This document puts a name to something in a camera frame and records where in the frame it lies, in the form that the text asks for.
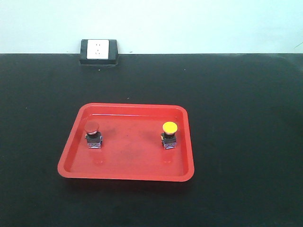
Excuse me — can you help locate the red plastic tray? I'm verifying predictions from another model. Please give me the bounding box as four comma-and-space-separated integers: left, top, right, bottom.
57, 103, 195, 182

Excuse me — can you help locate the red mushroom push button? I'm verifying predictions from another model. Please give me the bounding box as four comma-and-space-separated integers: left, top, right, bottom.
84, 121, 103, 148

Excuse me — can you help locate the white wall socket black box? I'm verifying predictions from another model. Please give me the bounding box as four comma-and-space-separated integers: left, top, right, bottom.
80, 39, 118, 66

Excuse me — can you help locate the yellow mushroom push button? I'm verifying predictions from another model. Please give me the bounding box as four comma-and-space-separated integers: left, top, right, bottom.
161, 122, 178, 149

